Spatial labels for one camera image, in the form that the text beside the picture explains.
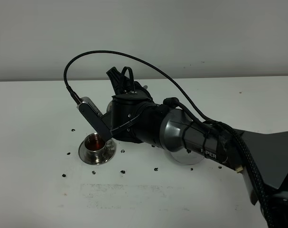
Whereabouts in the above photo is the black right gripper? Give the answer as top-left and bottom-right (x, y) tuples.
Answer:
(102, 67), (156, 143)

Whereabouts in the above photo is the stainless steel teapot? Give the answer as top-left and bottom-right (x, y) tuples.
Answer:
(106, 85), (150, 112)

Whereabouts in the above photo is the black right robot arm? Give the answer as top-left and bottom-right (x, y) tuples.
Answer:
(107, 68), (288, 228)

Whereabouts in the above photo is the front stainless steel saucer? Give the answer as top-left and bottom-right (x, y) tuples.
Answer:
(78, 139), (115, 165)

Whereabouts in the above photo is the front stainless steel teacup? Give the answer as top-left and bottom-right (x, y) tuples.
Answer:
(84, 133), (109, 158)

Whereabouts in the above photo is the steel teapot saucer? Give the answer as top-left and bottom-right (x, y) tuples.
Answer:
(165, 149), (204, 165)

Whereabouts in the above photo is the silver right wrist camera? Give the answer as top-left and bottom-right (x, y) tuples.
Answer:
(77, 96), (112, 141)

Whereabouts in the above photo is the black right camera cable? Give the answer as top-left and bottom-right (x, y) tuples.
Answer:
(63, 50), (277, 228)

